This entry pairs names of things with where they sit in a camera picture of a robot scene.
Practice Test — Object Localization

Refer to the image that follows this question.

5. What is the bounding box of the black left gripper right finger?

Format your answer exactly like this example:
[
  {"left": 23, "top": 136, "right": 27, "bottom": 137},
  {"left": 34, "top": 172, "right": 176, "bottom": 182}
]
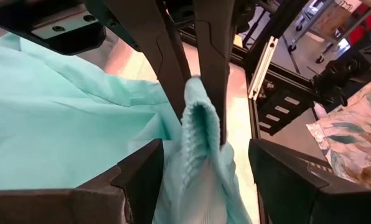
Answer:
[{"left": 248, "top": 138, "right": 371, "bottom": 224}]

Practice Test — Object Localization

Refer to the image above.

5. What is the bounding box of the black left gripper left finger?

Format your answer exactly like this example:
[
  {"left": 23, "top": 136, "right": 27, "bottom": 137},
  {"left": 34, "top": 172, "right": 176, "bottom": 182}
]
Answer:
[{"left": 0, "top": 138, "right": 165, "bottom": 224}]

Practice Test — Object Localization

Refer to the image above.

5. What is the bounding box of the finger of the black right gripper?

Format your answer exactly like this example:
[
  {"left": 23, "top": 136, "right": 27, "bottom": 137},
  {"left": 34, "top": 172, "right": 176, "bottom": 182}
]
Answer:
[
  {"left": 192, "top": 0, "right": 236, "bottom": 146},
  {"left": 85, "top": 0, "right": 193, "bottom": 121}
]

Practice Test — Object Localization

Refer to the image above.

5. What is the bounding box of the turquoise garment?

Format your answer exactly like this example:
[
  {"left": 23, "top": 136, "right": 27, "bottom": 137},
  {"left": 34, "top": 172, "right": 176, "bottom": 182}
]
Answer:
[{"left": 0, "top": 32, "right": 255, "bottom": 224}]

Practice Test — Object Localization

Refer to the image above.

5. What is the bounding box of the pale floral fabric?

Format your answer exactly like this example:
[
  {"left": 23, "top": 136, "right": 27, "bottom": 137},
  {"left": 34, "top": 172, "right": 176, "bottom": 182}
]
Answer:
[{"left": 306, "top": 73, "right": 371, "bottom": 191}]

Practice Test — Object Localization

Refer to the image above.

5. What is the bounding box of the black labelled control box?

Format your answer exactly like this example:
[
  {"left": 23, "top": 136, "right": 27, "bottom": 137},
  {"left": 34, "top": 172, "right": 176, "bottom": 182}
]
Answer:
[{"left": 256, "top": 88, "right": 314, "bottom": 137}]

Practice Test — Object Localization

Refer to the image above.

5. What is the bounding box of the wheeled shelf rack with bins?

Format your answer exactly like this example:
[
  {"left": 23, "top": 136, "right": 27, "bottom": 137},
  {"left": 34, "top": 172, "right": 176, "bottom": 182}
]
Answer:
[{"left": 284, "top": 0, "right": 371, "bottom": 65}]

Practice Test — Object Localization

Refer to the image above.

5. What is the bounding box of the black tangled equipment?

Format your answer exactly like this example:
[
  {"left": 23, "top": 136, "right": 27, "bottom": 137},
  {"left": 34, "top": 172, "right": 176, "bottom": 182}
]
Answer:
[{"left": 311, "top": 51, "right": 371, "bottom": 108}]

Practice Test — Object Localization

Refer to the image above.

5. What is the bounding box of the silver aluminium rail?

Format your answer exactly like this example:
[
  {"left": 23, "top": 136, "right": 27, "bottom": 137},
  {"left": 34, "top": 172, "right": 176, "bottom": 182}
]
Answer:
[{"left": 247, "top": 35, "right": 279, "bottom": 101}]

